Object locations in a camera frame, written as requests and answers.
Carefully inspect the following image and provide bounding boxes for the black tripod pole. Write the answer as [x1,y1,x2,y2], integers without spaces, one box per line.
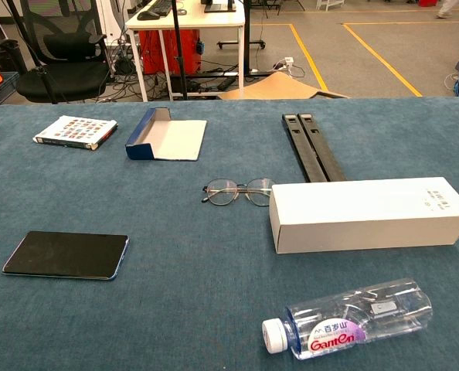
[170,0,189,100]

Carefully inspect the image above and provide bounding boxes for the long white cardboard box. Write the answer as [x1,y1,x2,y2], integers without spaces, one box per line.
[268,176,459,255]

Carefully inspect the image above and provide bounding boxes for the blue table cloth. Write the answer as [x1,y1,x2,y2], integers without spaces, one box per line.
[0,96,459,371]

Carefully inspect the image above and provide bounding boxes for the blue and white open box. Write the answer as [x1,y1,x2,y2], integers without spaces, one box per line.
[124,107,208,162]

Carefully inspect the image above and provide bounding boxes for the thin metal frame eyeglasses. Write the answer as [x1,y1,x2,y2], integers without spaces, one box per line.
[202,177,275,208]

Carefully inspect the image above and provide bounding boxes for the black folding laptop stand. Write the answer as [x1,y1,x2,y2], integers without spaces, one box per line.
[281,112,348,184]

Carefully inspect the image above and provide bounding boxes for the white paperback book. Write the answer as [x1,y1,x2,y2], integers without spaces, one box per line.
[32,114,119,151]

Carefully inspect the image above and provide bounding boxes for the red cabinet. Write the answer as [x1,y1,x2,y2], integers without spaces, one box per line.
[138,29,203,76]

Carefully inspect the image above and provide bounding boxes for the black tablet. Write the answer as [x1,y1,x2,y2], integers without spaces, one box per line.
[2,230,131,281]

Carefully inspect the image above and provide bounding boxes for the black monitor stand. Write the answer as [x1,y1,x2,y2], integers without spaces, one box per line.
[200,0,238,14]

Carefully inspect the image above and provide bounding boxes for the white desk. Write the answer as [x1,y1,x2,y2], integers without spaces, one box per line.
[124,0,247,102]

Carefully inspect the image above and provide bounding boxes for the black mesh office chair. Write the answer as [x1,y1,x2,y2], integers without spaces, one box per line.
[5,0,113,104]

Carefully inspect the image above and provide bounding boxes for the black rolling stand base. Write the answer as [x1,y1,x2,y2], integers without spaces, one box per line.
[216,0,267,50]

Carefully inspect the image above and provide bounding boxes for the clear plastic water bottle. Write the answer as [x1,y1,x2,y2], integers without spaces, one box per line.
[261,277,434,362]

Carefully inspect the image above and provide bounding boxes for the black keyboard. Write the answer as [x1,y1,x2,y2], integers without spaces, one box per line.
[146,0,173,14]

